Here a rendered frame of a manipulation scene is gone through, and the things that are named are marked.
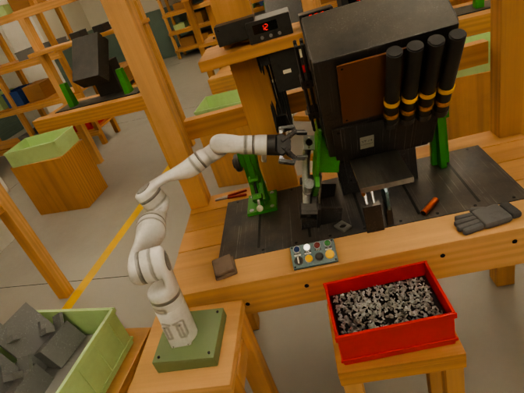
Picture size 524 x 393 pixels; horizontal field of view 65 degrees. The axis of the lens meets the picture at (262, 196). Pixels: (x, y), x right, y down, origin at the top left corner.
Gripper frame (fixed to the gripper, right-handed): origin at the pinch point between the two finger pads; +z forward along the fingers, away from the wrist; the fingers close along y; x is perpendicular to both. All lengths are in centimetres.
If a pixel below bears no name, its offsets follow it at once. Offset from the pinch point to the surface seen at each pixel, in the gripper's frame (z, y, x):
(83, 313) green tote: -77, -60, 4
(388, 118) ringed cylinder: 20.7, -4.1, -32.0
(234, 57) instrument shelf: -25.9, 30.0, -9.1
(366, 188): 16.3, -21.2, -19.2
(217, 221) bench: -36, -22, 37
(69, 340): -81, -69, 6
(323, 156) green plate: 5.5, -6.8, -7.1
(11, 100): -400, 227, 422
